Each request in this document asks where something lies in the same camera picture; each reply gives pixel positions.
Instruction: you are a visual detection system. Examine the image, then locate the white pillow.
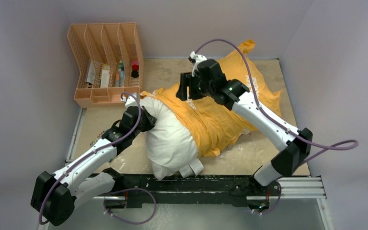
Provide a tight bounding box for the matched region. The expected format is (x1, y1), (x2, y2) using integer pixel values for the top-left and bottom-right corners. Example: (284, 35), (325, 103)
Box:
(140, 96), (204, 180)

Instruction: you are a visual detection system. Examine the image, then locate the teal and orange tube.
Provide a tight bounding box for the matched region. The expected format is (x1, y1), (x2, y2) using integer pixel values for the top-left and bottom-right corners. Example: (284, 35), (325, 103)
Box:
(114, 60), (124, 87)

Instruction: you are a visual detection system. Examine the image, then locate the colourful marker pen pack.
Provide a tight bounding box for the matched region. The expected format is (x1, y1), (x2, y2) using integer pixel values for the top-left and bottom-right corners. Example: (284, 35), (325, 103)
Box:
(89, 131), (104, 147)

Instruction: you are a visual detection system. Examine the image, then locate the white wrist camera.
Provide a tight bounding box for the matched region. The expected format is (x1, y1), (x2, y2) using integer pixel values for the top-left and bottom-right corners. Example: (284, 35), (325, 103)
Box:
(121, 92), (140, 109)
(188, 51), (207, 72)

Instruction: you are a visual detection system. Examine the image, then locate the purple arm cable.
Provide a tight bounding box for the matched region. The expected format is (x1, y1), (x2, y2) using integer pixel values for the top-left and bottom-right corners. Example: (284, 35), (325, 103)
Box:
(38, 92), (144, 225)
(194, 38), (359, 166)

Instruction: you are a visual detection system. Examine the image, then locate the red and black bottle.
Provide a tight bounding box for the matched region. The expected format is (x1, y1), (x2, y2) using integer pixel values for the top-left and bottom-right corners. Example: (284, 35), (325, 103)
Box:
(131, 60), (139, 78)

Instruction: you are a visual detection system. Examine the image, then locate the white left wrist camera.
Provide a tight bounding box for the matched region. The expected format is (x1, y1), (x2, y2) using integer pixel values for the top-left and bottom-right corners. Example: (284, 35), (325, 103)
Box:
(121, 92), (140, 109)

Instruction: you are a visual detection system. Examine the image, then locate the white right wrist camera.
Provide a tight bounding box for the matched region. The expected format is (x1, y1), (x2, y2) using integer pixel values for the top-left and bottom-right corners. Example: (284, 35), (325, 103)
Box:
(188, 51), (207, 72)

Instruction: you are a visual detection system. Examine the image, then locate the orange Mickey Mouse pillowcase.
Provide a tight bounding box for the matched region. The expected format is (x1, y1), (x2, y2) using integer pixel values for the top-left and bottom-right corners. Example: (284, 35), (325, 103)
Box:
(141, 50), (282, 157)

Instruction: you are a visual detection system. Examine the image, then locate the white paper booklet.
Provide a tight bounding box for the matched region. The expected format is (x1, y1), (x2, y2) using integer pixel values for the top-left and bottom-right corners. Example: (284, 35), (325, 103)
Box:
(85, 60), (95, 85)

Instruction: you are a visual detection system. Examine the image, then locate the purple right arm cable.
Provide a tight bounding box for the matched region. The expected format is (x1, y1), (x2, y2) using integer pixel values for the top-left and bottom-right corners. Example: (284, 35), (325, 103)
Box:
(194, 38), (359, 166)

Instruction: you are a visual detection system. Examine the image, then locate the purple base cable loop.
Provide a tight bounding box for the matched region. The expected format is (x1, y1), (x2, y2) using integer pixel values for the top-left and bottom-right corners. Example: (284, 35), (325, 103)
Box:
(103, 188), (157, 226)

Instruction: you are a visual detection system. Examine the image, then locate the pink plastic file organizer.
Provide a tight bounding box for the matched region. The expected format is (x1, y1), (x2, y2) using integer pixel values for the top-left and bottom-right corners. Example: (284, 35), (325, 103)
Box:
(67, 23), (145, 108)

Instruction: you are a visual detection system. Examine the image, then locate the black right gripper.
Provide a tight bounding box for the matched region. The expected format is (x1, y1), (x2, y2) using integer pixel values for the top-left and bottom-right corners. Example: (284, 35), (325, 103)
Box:
(177, 72), (214, 102)

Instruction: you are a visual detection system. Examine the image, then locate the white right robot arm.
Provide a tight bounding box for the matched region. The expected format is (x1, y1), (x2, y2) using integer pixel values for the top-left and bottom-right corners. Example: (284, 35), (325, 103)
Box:
(176, 56), (312, 195)

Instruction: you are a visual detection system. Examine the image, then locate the beige paper card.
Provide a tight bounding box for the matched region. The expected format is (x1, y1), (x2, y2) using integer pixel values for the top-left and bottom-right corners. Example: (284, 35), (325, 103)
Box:
(100, 64), (111, 88)

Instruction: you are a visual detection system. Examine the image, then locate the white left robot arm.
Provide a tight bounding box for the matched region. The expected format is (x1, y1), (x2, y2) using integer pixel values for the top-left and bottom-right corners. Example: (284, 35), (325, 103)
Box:
(31, 105), (157, 226)

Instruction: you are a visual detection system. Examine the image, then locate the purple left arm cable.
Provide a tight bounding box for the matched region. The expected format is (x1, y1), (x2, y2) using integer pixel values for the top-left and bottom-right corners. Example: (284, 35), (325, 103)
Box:
(38, 92), (144, 225)

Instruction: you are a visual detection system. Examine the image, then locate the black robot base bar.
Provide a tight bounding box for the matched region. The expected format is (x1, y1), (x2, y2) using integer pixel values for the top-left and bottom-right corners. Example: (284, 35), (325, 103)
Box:
(103, 168), (281, 211)

